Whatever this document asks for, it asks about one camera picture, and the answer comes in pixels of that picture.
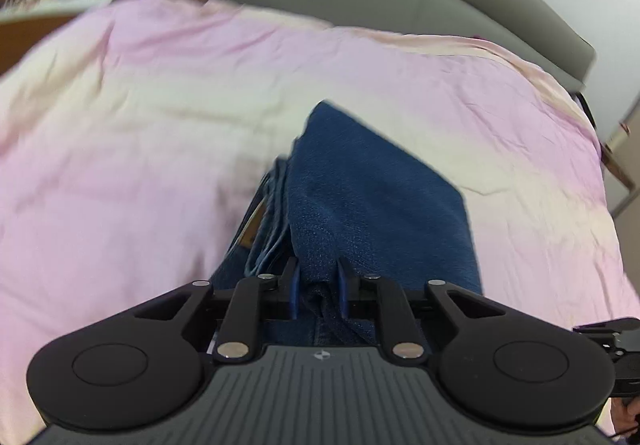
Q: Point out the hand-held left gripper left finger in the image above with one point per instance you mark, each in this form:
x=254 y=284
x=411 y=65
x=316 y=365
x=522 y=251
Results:
x=295 y=290

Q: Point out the blue denim pants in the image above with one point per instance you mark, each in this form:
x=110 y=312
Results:
x=360 y=195

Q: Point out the brown wooden nightstand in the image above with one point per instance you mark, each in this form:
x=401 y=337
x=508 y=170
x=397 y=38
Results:
x=25 y=35

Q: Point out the person's right hand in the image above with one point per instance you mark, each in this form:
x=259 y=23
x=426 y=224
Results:
x=627 y=415

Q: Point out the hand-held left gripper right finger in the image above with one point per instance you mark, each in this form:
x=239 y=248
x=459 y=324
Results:
x=343 y=290

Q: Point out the pink and cream bed sheet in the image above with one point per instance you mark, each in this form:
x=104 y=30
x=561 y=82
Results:
x=125 y=150

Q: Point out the wooden door frame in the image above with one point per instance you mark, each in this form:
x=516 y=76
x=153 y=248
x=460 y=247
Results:
x=620 y=160

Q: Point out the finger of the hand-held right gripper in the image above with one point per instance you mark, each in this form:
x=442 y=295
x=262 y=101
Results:
x=607 y=326

